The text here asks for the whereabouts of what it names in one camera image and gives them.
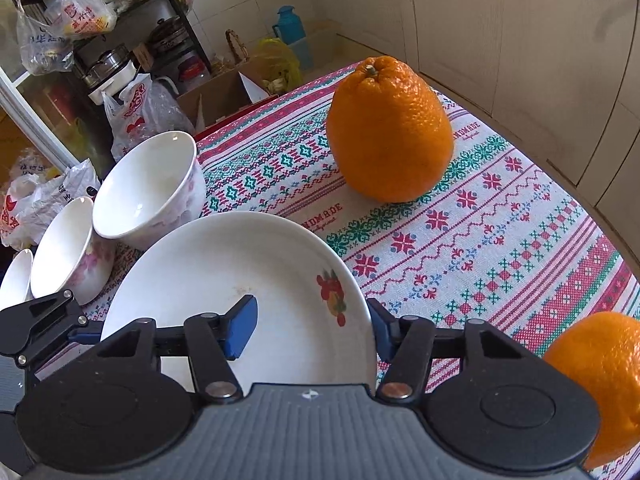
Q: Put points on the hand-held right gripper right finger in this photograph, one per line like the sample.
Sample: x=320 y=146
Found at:
x=381 y=330

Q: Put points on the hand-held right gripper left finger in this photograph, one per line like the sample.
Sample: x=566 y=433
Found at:
x=242 y=327

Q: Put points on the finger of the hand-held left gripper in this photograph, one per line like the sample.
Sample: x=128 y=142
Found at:
x=50 y=330

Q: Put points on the white bowl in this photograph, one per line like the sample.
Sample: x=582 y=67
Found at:
x=60 y=245
x=145 y=185
x=15 y=280

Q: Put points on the white floral plate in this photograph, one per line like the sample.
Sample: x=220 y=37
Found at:
x=225 y=260

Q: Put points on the patterned tablecloth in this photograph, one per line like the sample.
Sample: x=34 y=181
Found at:
x=500 y=240

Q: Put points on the orange with bumpy top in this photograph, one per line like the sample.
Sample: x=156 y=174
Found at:
x=390 y=135

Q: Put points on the orange with leaf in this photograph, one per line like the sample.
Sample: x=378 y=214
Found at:
x=605 y=375

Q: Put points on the brown cardboard box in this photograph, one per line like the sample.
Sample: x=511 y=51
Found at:
x=225 y=92

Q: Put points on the steel pot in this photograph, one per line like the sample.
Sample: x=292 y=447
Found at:
x=107 y=67

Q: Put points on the wicker basket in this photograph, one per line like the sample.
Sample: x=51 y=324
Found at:
x=240 y=45

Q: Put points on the clear printed plastic bag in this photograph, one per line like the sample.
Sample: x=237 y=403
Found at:
x=42 y=40

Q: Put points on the dark pot with lid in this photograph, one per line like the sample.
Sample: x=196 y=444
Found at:
x=167 y=35

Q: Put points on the black metal shelf rack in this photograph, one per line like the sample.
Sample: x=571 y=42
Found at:
x=189 y=27

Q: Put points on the blue thermos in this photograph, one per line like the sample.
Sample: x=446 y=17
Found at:
x=290 y=25

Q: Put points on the plastic bag with yellow contents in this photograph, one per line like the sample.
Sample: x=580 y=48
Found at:
x=82 y=15

